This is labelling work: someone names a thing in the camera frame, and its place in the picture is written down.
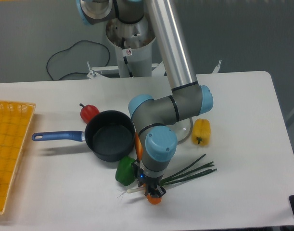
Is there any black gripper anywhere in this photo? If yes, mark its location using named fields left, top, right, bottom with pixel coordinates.
left=132, top=160, right=166, bottom=198

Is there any green onion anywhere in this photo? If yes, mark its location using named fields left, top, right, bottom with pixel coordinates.
left=122, top=154, right=216, bottom=194

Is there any green bell pepper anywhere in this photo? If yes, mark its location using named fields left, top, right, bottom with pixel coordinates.
left=115, top=156, right=136, bottom=186

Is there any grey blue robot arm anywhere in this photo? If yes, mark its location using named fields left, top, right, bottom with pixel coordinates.
left=77, top=0, right=213, bottom=198

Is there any orange baguette bread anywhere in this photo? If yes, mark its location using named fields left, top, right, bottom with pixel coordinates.
left=135, top=133, right=162, bottom=205

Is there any glass pot lid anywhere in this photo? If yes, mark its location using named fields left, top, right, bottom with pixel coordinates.
left=168, top=117, right=193, bottom=144

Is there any yellow bell pepper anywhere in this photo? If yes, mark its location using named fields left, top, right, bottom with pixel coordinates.
left=192, top=118, right=211, bottom=146

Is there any red bell pepper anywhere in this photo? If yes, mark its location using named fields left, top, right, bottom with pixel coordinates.
left=79, top=103, right=100, bottom=124

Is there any yellow woven basket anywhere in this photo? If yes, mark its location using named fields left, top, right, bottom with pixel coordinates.
left=0, top=100, right=36, bottom=215

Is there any black saucepan blue handle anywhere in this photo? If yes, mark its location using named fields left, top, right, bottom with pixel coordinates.
left=32, top=110, right=135, bottom=162

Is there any white metal base frame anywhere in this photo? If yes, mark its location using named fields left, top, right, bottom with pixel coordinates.
left=86, top=59, right=222, bottom=80

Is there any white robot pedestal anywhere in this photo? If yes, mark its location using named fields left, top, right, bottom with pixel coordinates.
left=106, top=13, right=155, bottom=78

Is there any black cable on floor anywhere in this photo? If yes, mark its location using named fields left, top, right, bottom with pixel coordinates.
left=46, top=40, right=111, bottom=81

